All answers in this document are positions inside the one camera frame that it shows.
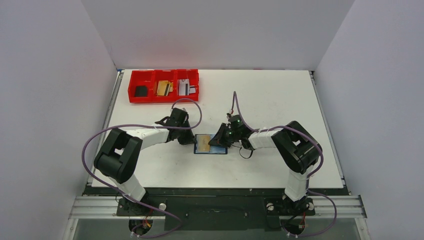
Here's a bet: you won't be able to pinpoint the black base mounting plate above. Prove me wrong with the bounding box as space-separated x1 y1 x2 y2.
83 187 348 232

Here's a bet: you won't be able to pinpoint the aluminium frame rail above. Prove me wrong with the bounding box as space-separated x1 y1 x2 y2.
69 195 367 220

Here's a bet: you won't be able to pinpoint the red three-compartment bin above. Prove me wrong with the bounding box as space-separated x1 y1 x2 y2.
127 69 200 104

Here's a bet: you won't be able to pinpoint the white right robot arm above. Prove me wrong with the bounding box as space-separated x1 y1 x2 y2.
208 115 323 214

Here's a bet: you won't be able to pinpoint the black card in bin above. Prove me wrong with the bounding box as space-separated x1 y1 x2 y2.
134 85 149 98

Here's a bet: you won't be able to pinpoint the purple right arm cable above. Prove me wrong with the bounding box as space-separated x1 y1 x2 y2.
232 91 338 239

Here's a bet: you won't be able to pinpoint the gold cards in bin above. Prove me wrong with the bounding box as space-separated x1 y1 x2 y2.
156 80 174 97

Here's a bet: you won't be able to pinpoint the navy blue card holder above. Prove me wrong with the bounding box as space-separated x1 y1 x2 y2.
193 134 228 155

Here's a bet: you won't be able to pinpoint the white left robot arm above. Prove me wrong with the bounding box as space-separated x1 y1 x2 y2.
94 108 196 215

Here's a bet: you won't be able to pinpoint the silver cards in bin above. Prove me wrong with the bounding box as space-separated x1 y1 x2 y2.
177 78 197 96

